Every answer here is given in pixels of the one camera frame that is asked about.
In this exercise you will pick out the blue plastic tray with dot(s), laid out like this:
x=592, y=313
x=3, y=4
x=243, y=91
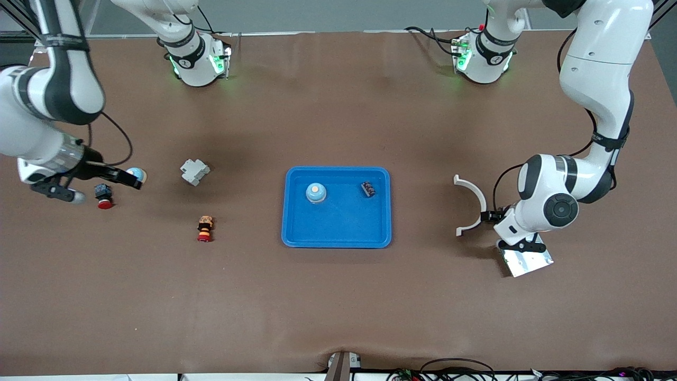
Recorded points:
x=338, y=233

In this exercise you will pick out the white plastic terminal block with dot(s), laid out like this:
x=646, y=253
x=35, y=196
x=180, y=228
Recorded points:
x=194, y=172

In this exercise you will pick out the electronic module red green connectors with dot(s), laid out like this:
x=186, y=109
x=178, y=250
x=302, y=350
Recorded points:
x=406, y=375

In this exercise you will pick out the blue service bell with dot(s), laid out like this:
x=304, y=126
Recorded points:
x=136, y=172
x=316, y=194

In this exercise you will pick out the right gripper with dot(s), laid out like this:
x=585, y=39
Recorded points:
x=94, y=165

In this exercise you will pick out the red orange button switch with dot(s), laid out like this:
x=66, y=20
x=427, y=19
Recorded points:
x=205, y=227

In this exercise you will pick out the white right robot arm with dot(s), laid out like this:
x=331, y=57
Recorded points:
x=16, y=121

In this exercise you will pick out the silver metal plate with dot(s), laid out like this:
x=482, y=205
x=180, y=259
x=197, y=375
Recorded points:
x=529, y=264

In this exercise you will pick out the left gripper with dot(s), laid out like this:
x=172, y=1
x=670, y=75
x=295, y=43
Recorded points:
x=491, y=216

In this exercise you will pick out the brown table cover mat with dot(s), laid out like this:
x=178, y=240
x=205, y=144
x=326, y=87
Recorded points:
x=338, y=307

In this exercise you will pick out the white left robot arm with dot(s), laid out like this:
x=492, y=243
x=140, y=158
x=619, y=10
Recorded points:
x=603, y=63

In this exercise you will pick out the white curved plastic bracket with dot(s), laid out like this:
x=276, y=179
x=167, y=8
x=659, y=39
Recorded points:
x=476, y=191

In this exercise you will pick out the red mushroom button black base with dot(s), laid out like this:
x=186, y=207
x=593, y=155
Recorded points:
x=103, y=194

